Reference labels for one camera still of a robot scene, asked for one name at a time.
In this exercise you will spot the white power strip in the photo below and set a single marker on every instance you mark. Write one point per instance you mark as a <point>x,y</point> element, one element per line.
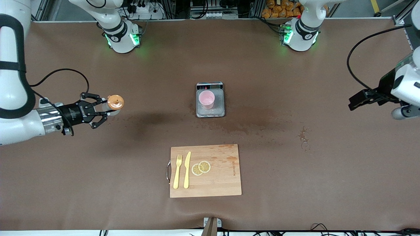
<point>147,8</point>

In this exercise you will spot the clear sauce bottle orange cap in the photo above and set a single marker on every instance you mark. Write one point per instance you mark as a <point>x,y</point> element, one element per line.
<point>115,102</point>

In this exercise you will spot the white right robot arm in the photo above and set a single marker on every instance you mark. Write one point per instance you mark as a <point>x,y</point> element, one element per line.
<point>13,85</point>

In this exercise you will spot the lemon slice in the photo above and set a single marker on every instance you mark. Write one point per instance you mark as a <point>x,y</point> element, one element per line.
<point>195,170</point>
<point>205,166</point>

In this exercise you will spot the black equipment box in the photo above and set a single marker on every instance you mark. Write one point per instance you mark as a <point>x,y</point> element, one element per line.
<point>213,5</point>

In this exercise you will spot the yellow plastic fork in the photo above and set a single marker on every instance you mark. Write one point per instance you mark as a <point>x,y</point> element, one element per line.
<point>177,173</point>

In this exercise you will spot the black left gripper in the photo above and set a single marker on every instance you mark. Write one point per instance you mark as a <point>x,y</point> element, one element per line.
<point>384,88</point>

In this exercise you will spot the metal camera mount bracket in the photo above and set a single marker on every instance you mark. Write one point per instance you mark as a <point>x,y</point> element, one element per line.
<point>211,226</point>

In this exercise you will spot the aluminium frame rail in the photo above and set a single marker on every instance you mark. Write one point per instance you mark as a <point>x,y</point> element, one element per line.
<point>41,9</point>
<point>398,21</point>

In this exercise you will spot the brown table cover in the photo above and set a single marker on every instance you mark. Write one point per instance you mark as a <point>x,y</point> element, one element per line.
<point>295,183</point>

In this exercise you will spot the yellow plastic knife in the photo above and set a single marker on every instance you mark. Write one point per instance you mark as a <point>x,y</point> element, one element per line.
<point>187,170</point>

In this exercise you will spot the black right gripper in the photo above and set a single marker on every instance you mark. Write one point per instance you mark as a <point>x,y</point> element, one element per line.
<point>73,113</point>

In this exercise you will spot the steel digital kitchen scale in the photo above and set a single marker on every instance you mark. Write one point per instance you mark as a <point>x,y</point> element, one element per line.
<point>210,113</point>

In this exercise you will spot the pink plastic cup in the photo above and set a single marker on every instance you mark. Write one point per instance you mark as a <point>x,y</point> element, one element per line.
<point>206,100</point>

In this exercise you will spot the wooden cutting board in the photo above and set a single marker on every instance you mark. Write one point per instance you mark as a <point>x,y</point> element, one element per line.
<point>223,180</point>

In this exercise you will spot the orange snack bags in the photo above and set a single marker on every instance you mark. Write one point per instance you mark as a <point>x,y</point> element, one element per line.
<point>282,9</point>

